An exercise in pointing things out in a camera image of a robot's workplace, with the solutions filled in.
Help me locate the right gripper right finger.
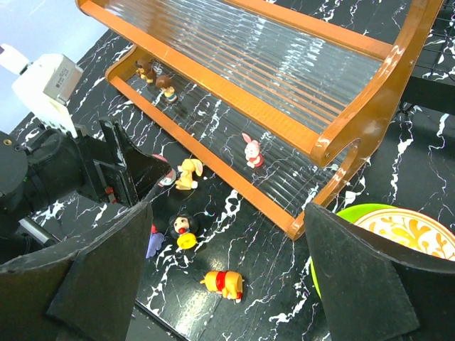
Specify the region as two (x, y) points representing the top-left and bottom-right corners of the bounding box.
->
(304, 203), (454, 340)

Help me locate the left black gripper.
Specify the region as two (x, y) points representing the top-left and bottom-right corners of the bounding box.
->
(1, 119), (171, 227)

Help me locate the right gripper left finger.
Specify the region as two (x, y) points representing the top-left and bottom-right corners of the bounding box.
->
(1, 202), (153, 340)

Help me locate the pink hat girl toy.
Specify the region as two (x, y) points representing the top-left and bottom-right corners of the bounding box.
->
(151, 153), (177, 188)

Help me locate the yellow rabbit toy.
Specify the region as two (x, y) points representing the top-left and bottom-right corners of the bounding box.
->
(175, 158), (203, 190)

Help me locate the yellow bear toy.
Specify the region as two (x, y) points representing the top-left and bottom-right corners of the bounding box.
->
(200, 271), (245, 303)

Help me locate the orange wooden glass shelf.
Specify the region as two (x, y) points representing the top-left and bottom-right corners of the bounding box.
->
(77, 1), (441, 239)

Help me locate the green plastic plate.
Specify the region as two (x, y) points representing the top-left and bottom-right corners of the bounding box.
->
(307, 203), (392, 296)

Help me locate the purple donkey toy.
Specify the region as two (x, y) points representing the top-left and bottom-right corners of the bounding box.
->
(146, 224), (165, 259)

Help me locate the black hair princess toy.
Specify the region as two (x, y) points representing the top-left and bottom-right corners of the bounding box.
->
(168, 212), (199, 249)

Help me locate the brown dog toy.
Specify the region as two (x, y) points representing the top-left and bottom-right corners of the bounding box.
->
(135, 60), (156, 85)

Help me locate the brown hair boy toy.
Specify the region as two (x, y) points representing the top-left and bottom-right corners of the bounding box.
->
(156, 75), (178, 103)

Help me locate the pink piglet toy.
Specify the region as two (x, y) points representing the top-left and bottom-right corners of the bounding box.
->
(242, 133), (264, 168)

